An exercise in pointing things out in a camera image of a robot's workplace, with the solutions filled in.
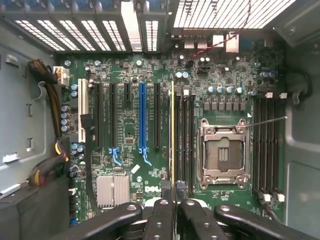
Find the white power connector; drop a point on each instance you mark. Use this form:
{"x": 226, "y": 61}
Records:
{"x": 62, "y": 75}

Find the short black expansion slot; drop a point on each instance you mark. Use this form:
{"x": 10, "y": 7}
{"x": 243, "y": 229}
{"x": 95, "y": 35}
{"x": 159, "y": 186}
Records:
{"x": 127, "y": 92}

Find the white expansion slot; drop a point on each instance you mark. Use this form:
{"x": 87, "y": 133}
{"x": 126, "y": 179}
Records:
{"x": 81, "y": 110}

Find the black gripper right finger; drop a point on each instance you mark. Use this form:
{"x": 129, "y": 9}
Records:
{"x": 192, "y": 222}

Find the thin metal locking lever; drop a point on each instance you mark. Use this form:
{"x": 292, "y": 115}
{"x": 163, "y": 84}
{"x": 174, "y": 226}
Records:
{"x": 267, "y": 122}

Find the silver USB port block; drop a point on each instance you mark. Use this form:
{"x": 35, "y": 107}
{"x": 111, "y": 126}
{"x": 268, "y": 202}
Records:
{"x": 195, "y": 40}

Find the grey metal PC case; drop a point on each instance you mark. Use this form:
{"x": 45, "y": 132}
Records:
{"x": 22, "y": 100}

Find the black RAM slot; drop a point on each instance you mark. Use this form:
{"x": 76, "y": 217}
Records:
{"x": 178, "y": 135}
{"x": 255, "y": 145}
{"x": 185, "y": 140}
{"x": 276, "y": 145}
{"x": 262, "y": 145}
{"x": 269, "y": 145}
{"x": 191, "y": 140}

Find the black power supply box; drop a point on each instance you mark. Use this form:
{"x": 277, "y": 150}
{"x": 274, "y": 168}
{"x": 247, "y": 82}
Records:
{"x": 37, "y": 210}

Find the long black expansion slot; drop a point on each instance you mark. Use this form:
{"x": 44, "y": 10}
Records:
{"x": 113, "y": 115}
{"x": 157, "y": 115}
{"x": 99, "y": 115}

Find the green Dell motherboard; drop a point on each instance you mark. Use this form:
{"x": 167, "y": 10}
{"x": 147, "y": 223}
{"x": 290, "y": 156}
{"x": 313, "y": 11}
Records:
{"x": 130, "y": 120}

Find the silver Ethernet port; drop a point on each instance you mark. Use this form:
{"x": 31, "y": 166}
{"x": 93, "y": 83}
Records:
{"x": 232, "y": 43}

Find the blue expansion slot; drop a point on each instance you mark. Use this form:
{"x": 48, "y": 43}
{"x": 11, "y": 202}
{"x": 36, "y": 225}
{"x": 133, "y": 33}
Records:
{"x": 142, "y": 115}

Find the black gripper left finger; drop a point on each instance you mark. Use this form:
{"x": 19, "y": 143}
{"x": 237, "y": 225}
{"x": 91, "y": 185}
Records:
{"x": 160, "y": 220}

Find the metal CPU socket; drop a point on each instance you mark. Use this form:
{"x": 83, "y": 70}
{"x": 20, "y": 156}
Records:
{"x": 223, "y": 152}

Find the silver finned heat sink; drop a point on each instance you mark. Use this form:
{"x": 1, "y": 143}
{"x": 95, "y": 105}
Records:
{"x": 112, "y": 191}

